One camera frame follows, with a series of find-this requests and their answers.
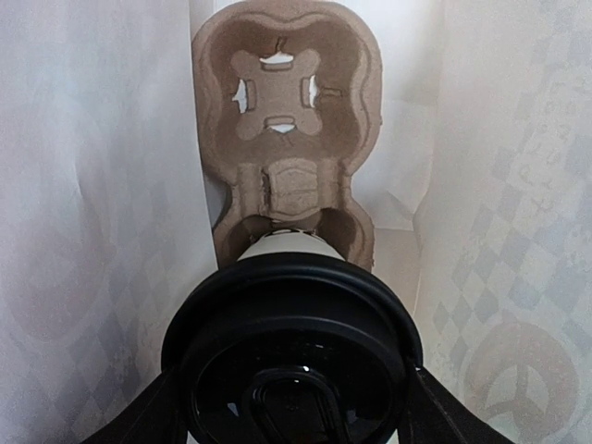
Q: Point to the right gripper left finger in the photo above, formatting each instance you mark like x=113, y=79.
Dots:
x=153, y=417

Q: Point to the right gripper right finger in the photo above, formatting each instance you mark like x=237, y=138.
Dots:
x=433, y=415

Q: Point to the blue checkered paper bag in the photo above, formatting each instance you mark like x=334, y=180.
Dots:
x=479, y=188

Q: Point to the brown cardboard cup carrier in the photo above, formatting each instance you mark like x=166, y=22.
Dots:
x=288, y=102

